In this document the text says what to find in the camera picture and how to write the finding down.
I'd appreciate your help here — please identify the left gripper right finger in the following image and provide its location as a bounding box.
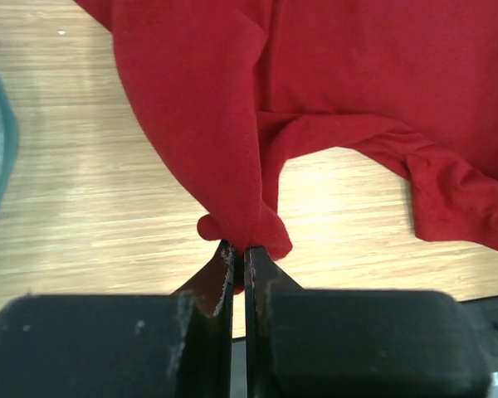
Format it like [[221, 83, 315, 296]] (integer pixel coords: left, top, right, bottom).
[[244, 247, 491, 397]]

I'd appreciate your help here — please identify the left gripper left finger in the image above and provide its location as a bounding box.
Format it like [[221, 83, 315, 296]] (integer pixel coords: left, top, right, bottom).
[[0, 241, 236, 397]]

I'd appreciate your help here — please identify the dark red t shirt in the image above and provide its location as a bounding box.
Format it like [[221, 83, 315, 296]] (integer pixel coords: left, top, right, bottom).
[[81, 1, 498, 260]]

